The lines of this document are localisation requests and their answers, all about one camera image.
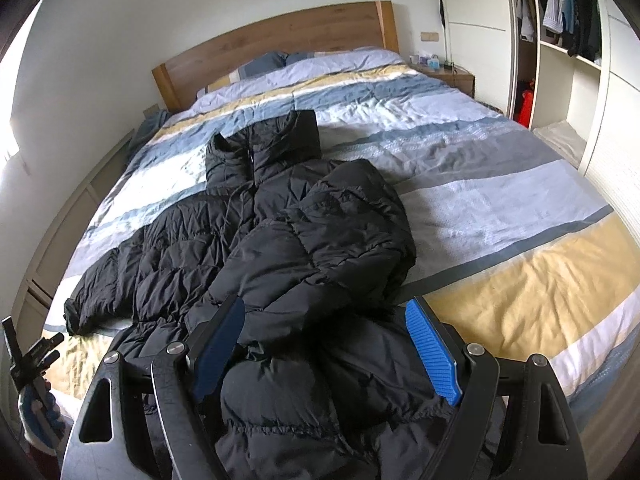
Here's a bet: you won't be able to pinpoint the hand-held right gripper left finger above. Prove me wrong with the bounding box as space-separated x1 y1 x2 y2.
60 294 247 480

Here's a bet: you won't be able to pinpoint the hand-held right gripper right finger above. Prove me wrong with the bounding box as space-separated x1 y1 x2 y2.
404 296 588 480

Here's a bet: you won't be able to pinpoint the black puffer jacket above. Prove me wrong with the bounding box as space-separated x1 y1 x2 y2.
63 109 506 480

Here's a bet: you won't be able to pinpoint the pale hanging clothes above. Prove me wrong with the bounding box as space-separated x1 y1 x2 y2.
510 0 537 43

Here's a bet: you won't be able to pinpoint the dark hanging clothes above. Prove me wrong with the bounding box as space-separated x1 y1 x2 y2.
565 0 603 66

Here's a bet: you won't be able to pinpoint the bed with striped duvet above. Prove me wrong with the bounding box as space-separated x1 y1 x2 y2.
42 47 640 431

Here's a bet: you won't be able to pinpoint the blue cloth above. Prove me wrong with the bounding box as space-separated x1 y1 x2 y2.
127 109 171 158

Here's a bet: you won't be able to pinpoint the folded white bedding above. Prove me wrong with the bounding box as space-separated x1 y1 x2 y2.
532 121 588 168

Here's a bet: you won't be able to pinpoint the red bag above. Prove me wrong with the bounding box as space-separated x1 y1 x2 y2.
514 80 535 128

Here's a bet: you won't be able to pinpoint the striped pillow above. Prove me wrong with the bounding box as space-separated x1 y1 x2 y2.
196 69 253 100

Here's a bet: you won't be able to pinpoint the wooden nightstand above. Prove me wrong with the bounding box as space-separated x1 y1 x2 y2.
417 62 476 97

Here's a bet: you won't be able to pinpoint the white wardrobe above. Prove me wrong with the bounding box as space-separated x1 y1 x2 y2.
434 0 640 226

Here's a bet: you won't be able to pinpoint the wooden bed headboard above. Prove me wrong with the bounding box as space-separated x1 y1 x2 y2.
151 0 401 113

